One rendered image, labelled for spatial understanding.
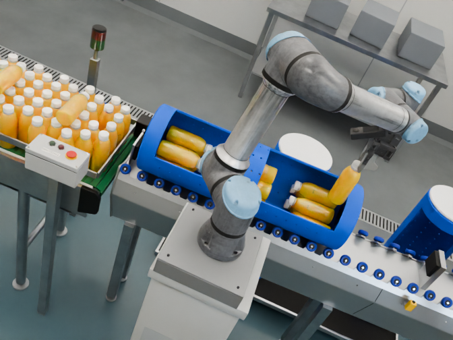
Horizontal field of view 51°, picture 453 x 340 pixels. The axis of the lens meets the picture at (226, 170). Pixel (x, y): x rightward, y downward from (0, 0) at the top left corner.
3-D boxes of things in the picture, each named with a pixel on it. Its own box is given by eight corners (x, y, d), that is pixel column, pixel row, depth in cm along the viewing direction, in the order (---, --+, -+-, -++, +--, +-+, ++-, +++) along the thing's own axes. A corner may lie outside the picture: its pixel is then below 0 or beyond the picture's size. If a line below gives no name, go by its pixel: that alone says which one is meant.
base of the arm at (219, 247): (240, 267, 144) (252, 246, 138) (193, 252, 142) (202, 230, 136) (244, 232, 156) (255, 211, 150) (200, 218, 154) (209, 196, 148)
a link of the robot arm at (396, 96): (389, 101, 139) (416, 103, 144) (369, 80, 147) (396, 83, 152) (377, 123, 144) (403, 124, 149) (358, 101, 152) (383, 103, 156)
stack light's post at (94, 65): (75, 216, 290) (97, 62, 220) (69, 214, 290) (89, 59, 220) (77, 212, 293) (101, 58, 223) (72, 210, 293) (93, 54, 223)
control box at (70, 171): (74, 189, 174) (77, 168, 167) (24, 167, 174) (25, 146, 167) (87, 173, 182) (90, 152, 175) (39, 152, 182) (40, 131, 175)
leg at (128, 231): (113, 303, 256) (133, 229, 216) (104, 299, 256) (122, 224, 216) (118, 295, 260) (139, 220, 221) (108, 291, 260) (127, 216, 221)
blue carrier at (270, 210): (329, 263, 194) (363, 220, 174) (131, 181, 194) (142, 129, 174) (336, 214, 215) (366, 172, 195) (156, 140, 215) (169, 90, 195)
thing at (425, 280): (425, 290, 201) (446, 269, 191) (416, 287, 201) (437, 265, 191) (423, 272, 209) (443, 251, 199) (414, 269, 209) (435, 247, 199)
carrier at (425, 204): (350, 274, 304) (345, 309, 282) (427, 177, 248) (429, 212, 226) (391, 293, 302) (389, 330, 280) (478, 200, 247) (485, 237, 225)
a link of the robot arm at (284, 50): (204, 203, 143) (303, 47, 115) (190, 170, 153) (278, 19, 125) (236, 207, 150) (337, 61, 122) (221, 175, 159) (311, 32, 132)
